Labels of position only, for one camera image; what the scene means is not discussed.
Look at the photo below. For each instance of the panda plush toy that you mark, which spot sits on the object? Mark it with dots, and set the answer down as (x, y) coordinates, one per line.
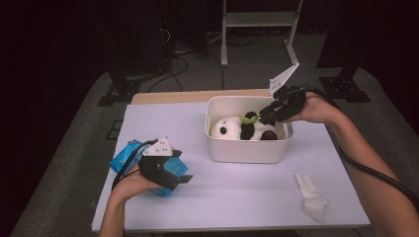
(230, 128)

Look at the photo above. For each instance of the dark floor socket plate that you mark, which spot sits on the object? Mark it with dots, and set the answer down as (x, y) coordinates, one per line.
(114, 130)

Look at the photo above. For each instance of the black stand base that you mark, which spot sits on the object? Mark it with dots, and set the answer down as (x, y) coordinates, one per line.
(120, 90)
(344, 87)

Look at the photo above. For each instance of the white wet wipe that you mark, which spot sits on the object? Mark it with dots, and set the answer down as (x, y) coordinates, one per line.
(313, 200)

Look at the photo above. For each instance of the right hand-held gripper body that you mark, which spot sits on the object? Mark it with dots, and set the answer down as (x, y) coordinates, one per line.
(291, 102)

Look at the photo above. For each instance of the person's left hand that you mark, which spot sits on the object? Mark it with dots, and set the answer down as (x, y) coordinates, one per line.
(133, 186)

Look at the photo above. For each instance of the white metal stand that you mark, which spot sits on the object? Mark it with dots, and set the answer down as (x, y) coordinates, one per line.
(260, 18)

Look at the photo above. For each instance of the person's right hand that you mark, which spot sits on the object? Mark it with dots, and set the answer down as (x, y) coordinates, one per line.
(318, 110)

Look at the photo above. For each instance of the blue wet wipes pack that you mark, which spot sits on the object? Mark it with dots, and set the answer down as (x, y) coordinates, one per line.
(176, 166)

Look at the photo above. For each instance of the white plastic storage box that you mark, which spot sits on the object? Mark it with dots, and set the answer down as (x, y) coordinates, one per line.
(247, 151)

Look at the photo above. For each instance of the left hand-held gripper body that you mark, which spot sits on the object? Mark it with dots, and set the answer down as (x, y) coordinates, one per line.
(156, 171)

